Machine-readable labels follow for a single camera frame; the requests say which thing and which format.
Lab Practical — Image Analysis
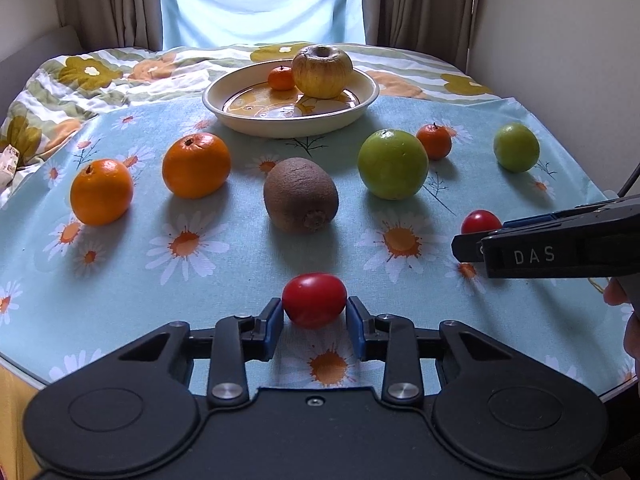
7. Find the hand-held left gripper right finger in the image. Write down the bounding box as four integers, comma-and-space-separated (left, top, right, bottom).
346, 296, 516, 409

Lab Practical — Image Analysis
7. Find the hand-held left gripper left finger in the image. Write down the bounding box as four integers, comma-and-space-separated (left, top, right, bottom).
117, 297, 285, 409

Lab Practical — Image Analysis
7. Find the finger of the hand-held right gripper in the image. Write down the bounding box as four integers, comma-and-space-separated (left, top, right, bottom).
501, 212, 576, 229
451, 231, 487, 264

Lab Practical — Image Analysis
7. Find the red cherry tomato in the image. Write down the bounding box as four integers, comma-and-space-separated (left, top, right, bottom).
282, 272, 348, 330
460, 209, 502, 235

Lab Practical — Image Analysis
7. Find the small green apple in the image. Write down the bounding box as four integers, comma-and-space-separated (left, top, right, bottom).
493, 123, 541, 173

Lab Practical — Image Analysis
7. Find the small mandarin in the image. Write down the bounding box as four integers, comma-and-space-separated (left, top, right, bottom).
267, 65, 297, 92
416, 123, 453, 161

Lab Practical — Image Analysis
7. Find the large green apple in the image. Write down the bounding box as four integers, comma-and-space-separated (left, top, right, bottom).
357, 129, 430, 201

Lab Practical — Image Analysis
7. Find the brown kiwi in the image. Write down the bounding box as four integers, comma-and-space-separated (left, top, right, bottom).
263, 157, 339, 234

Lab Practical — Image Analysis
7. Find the large orange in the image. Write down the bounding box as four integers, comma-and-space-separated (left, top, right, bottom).
70, 158, 135, 226
162, 132, 232, 199

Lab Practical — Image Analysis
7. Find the cream oval bowl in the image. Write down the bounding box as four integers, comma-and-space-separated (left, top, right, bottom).
202, 65, 379, 139

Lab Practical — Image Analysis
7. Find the person's right hand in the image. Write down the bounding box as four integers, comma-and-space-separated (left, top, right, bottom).
603, 277, 640, 377

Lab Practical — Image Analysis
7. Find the light blue daisy tablecloth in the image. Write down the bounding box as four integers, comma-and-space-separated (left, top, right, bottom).
0, 94, 640, 401

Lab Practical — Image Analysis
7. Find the wrinkled yellow apple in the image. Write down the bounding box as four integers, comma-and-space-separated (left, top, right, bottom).
291, 44, 354, 99

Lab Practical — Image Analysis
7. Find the brown curtain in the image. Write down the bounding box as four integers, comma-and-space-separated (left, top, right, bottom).
52, 0, 163, 53
362, 0, 481, 73

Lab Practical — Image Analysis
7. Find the striped floral blanket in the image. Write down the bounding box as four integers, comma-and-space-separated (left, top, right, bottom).
0, 42, 496, 211

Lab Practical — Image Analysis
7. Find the crumpled printed packet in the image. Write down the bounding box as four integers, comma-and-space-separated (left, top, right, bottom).
0, 146, 20, 191

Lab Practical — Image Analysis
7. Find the white sheer curtain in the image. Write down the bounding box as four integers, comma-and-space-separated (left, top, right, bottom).
157, 0, 365, 51

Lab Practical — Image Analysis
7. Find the beige bed headboard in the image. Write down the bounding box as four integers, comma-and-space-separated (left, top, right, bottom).
0, 25, 83, 123

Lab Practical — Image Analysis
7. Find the black cable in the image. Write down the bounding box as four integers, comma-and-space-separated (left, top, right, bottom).
618, 161, 640, 197

